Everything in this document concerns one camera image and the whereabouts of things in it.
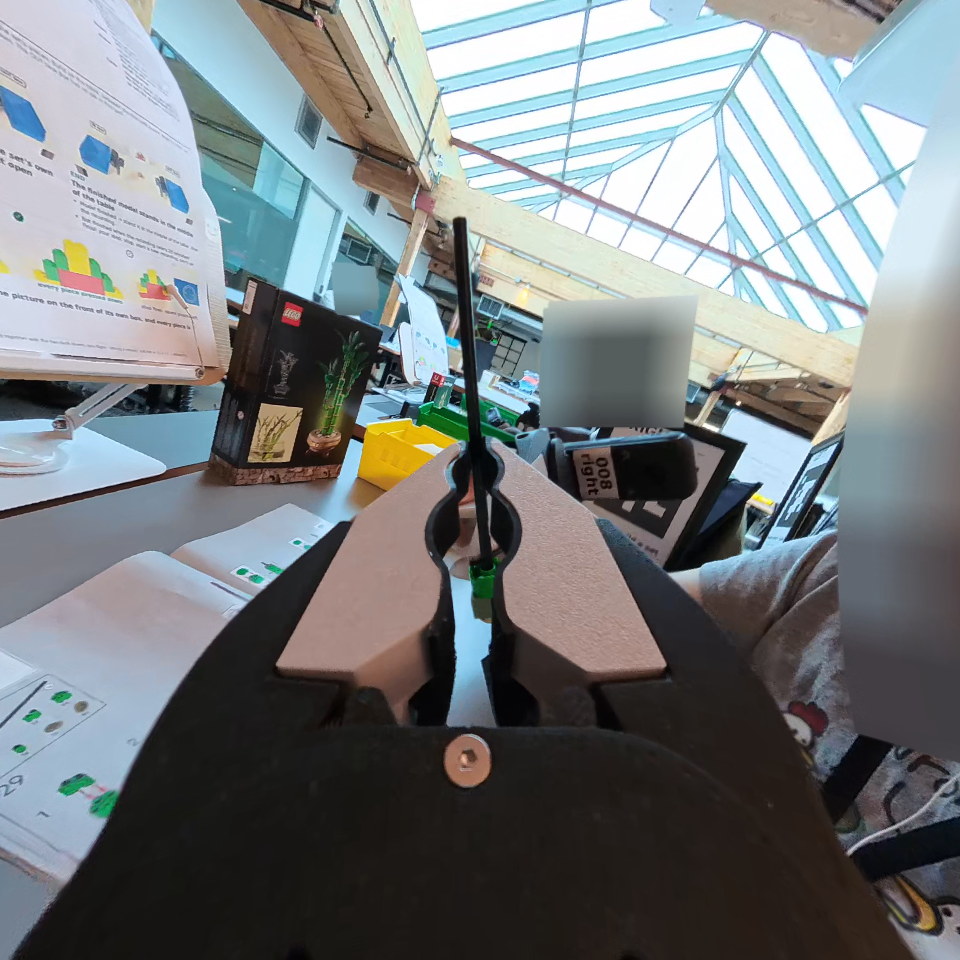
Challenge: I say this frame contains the grey desk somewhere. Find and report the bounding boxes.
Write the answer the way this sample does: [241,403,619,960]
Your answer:
[0,408,526,960]

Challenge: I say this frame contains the black framed marker sign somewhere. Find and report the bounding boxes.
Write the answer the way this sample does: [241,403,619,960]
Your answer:
[598,422,748,573]

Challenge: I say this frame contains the yellow storage bin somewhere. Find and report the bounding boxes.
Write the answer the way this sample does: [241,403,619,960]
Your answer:
[357,418,461,493]

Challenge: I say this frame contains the printed instruction sheet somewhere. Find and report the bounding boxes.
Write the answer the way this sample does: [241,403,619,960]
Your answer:
[0,0,228,370]

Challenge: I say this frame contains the white cable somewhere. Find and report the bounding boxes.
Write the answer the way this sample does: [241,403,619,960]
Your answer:
[846,772,960,858]

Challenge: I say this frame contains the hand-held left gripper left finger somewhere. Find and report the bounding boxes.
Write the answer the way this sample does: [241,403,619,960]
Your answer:
[276,442,460,727]

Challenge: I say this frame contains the green round brick stack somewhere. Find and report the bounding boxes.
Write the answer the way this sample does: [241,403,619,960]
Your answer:
[467,558,501,625]

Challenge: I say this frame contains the green storage bin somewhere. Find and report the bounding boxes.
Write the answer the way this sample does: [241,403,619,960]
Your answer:
[417,399,528,445]

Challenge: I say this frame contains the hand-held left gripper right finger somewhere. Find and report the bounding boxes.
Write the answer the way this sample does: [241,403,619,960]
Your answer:
[483,441,670,726]

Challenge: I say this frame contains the black toy set box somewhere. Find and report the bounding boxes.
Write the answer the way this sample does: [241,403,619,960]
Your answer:
[206,277,384,487]

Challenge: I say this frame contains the open instruction booklet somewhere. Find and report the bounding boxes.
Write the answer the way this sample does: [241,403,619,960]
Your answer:
[0,504,340,888]

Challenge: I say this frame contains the black framed tablet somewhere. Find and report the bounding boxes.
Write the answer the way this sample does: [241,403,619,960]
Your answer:
[756,431,846,550]

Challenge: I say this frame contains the long black axle rod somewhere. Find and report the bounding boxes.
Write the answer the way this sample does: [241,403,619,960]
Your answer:
[452,217,498,569]

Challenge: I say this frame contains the black strap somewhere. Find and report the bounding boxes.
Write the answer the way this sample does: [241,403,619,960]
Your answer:
[819,733,960,884]

